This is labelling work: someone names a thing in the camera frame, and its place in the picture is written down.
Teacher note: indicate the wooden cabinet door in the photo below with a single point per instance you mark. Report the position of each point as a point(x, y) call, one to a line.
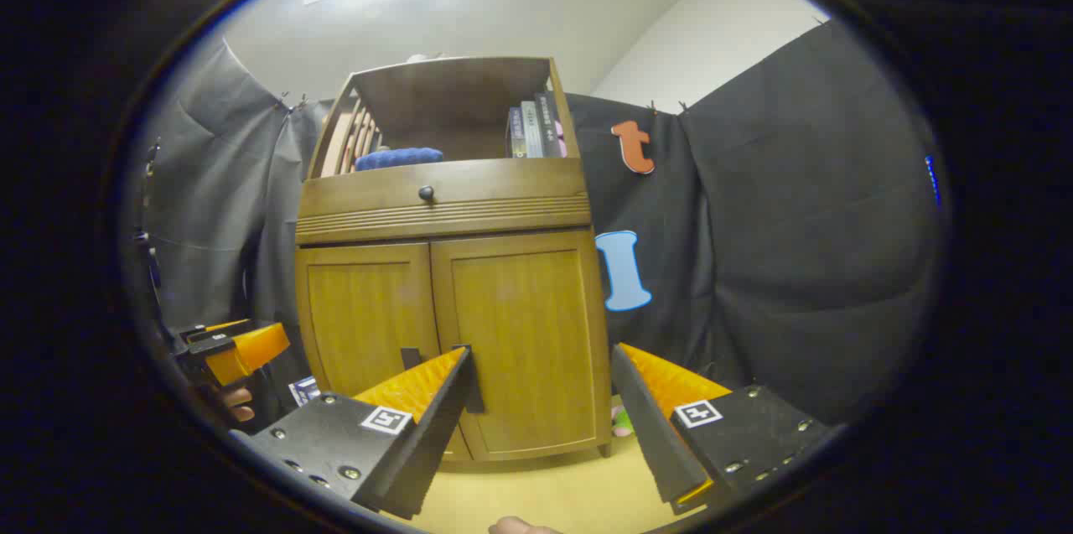
point(528, 308)
point(360, 308)

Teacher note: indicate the black book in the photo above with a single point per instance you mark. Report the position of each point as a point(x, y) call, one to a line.
point(549, 127)

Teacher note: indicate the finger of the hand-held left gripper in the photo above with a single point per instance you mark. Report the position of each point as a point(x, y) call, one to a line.
point(251, 354)

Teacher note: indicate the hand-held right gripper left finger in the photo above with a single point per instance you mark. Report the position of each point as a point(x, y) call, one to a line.
point(436, 433)

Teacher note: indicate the wooden cabinet drawer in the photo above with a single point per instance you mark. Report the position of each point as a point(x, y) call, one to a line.
point(503, 182)

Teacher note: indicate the blue and white book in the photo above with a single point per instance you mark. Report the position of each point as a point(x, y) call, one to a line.
point(515, 136)

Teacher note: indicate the black backdrop cloth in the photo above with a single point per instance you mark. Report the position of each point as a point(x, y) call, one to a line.
point(796, 224)

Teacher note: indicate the wooden double-door shoe cabinet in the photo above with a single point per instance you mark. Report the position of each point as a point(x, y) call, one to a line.
point(453, 98)

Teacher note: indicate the black drawer knob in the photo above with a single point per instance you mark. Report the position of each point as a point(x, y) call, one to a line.
point(427, 193)

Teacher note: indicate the pink and green toy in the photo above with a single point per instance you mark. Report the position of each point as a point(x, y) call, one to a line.
point(622, 422)

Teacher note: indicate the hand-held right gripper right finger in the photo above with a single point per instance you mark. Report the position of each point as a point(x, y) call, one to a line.
point(654, 433)

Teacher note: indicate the blue folded towel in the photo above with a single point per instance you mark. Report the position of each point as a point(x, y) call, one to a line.
point(398, 158)

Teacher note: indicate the grey book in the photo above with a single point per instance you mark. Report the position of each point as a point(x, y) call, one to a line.
point(532, 132)

